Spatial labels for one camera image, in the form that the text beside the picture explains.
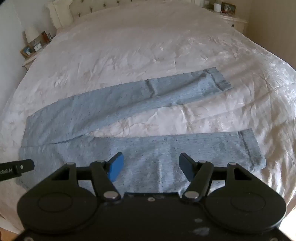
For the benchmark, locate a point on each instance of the white jar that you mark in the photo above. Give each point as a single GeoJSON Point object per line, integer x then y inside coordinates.
{"type": "Point", "coordinates": [217, 7]}

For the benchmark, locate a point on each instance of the small white clock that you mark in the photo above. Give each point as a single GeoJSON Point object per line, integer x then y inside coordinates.
{"type": "Point", "coordinates": [37, 47]}

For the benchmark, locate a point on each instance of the dark brown picture frame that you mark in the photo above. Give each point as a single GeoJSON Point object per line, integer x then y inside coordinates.
{"type": "Point", "coordinates": [46, 36]}

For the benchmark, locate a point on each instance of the cream carved nightstand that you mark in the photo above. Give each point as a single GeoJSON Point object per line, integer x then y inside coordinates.
{"type": "Point", "coordinates": [233, 20]}

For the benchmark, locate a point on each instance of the cream tufted headboard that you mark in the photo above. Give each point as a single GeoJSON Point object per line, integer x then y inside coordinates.
{"type": "Point", "coordinates": [76, 7]}

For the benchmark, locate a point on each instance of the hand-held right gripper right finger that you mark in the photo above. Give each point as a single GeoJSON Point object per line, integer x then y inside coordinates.
{"type": "Point", "coordinates": [186, 165]}

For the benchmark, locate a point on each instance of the light blue pants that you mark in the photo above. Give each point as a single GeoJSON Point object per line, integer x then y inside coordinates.
{"type": "Point", "coordinates": [143, 99]}

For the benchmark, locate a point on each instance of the wooden photo frame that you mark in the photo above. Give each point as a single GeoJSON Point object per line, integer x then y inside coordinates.
{"type": "Point", "coordinates": [26, 51]}

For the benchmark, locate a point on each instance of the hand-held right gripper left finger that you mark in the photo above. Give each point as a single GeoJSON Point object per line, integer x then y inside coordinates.
{"type": "Point", "coordinates": [115, 165]}

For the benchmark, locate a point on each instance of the white table lamp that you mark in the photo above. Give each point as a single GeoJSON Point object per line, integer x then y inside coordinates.
{"type": "Point", "coordinates": [31, 33]}

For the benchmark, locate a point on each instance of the gold photo frame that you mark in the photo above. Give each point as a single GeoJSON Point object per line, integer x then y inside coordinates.
{"type": "Point", "coordinates": [229, 8]}

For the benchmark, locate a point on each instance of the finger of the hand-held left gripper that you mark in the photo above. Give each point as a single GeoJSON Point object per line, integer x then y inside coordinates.
{"type": "Point", "coordinates": [22, 166]}

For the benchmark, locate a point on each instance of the white bedspread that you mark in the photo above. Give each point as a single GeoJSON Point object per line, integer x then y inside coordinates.
{"type": "Point", "coordinates": [148, 51]}

